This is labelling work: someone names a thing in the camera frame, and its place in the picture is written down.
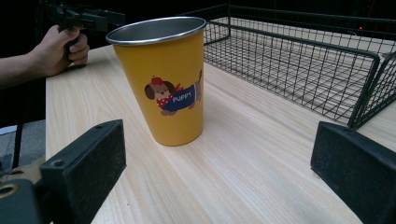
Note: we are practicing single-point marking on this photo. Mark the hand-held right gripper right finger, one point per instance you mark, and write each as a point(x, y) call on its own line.
point(355, 168)

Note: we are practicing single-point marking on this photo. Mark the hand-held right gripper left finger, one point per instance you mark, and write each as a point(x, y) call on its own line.
point(84, 161)

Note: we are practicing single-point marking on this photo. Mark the yellow metal cup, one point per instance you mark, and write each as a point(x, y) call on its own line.
point(168, 81)

